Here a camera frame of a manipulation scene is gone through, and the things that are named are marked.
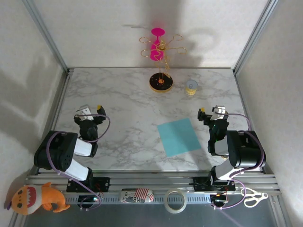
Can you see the turquoise paper sheet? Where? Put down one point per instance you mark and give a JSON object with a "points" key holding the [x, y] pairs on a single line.
{"points": [[178, 137]]}

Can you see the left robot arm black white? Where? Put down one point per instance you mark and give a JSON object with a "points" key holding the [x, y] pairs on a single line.
{"points": [[59, 151]]}

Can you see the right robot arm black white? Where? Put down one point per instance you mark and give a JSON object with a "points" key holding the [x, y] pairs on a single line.
{"points": [[246, 151]]}

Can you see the small dark gold bottle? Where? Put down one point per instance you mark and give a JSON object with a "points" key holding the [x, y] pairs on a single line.
{"points": [[223, 156]]}

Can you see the yellow tin can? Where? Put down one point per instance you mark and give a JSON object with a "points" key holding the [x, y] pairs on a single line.
{"points": [[191, 88]]}

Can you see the black controller board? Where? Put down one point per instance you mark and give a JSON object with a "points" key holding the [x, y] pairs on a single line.
{"points": [[87, 199], [219, 199]]}

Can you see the white scissors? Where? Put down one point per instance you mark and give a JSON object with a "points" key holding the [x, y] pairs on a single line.
{"points": [[252, 195]]}

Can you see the pink plastic wine glass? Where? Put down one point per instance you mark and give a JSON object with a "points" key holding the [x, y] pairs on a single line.
{"points": [[155, 54]]}

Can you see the crumpled printed pouch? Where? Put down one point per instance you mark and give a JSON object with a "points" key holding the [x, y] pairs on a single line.
{"points": [[136, 195]]}

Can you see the clear tape roll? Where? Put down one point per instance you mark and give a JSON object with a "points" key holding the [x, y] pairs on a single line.
{"points": [[166, 203]]}

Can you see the orange shark plush toy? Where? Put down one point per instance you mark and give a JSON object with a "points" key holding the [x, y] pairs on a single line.
{"points": [[28, 198]]}

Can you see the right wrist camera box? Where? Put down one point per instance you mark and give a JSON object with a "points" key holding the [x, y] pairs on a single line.
{"points": [[219, 112]]}

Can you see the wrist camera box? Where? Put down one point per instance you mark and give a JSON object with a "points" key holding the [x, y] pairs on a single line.
{"points": [[83, 112], [219, 112]]}

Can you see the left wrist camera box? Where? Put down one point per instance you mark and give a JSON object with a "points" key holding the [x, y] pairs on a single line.
{"points": [[83, 112]]}

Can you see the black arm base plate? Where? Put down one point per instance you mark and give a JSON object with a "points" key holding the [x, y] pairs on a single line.
{"points": [[201, 183], [104, 183]]}

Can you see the aluminium frame rail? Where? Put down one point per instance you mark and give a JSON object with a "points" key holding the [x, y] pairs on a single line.
{"points": [[154, 179]]}

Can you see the aluminium frame post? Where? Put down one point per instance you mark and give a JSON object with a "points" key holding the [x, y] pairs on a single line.
{"points": [[45, 35], [255, 35]]}

